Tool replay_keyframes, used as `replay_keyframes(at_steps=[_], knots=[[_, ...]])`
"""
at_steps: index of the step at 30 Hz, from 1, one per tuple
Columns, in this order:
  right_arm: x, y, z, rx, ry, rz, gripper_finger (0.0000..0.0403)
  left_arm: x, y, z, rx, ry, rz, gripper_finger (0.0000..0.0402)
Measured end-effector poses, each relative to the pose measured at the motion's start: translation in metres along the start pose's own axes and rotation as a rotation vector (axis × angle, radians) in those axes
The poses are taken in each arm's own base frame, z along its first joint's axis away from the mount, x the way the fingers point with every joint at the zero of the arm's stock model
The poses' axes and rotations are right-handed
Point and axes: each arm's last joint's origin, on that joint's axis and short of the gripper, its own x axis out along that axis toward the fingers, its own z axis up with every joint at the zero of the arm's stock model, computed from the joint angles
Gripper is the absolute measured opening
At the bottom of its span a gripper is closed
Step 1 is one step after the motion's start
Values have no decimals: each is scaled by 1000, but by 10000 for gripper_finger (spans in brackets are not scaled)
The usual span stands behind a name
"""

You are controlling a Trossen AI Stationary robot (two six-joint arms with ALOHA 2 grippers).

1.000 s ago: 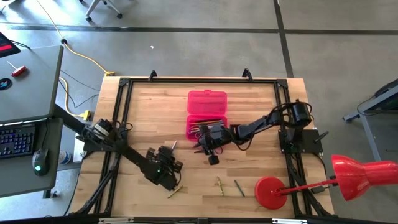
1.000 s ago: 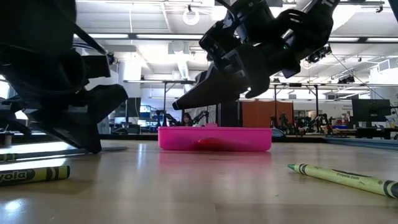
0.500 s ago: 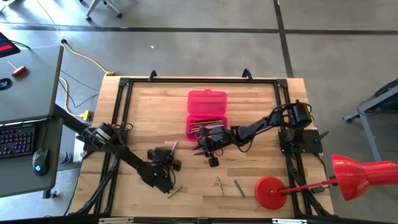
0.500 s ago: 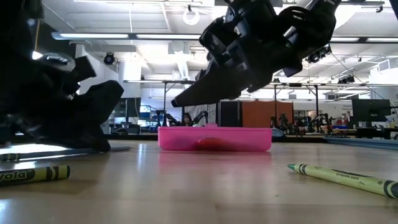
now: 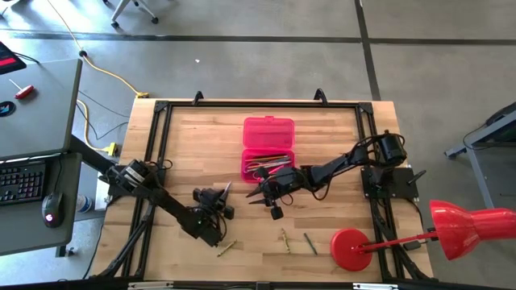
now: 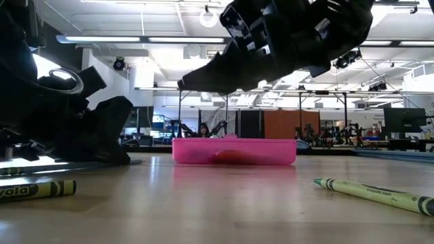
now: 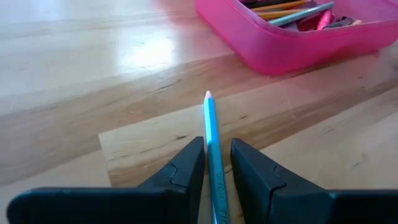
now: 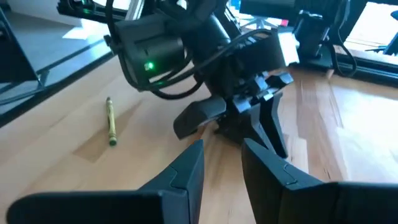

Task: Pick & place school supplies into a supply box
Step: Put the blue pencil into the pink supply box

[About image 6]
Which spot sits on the large window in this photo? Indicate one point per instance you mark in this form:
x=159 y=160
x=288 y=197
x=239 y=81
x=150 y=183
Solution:
x=44 y=66

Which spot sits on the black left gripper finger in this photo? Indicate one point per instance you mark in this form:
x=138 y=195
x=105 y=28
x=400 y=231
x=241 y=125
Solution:
x=105 y=135

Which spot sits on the red rounded item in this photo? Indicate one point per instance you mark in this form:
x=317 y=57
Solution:
x=234 y=157

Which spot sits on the black metal stand frame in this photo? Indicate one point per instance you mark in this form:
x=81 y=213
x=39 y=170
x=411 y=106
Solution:
x=179 y=108
x=300 y=112

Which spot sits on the dark monitor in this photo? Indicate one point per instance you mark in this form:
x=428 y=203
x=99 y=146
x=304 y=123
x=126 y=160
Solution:
x=142 y=117
x=405 y=120

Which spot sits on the black partition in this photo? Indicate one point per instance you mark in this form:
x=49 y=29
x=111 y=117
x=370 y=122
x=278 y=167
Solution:
x=251 y=123

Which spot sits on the black ceiling camera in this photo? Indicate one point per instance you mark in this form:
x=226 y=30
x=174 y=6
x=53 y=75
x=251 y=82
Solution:
x=119 y=63

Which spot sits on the green crayon yellow-green wrapper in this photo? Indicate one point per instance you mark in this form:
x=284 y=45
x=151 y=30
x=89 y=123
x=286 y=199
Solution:
x=373 y=194

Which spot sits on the black ceiling spotlight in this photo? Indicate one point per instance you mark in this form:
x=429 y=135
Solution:
x=377 y=87
x=346 y=59

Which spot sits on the orange partition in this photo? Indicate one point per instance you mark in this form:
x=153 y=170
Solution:
x=291 y=123

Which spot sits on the overhead light bar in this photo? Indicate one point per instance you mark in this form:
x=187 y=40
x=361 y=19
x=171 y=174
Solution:
x=101 y=39

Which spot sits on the pink plastic supply box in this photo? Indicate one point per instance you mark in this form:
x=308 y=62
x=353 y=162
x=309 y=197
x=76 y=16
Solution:
x=190 y=150

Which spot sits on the blue chair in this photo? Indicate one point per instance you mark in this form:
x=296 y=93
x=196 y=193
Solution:
x=303 y=145

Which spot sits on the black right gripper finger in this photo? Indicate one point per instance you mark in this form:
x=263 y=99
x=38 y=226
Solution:
x=220 y=76

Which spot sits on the yellow-green crayon black print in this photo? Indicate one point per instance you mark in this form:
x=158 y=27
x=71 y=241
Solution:
x=51 y=189

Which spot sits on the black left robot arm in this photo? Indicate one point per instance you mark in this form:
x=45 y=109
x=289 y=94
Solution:
x=13 y=40

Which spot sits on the person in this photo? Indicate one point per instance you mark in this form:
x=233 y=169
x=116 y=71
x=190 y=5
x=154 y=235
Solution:
x=204 y=130

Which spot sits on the background robot arms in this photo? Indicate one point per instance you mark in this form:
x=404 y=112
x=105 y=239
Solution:
x=325 y=133
x=179 y=128

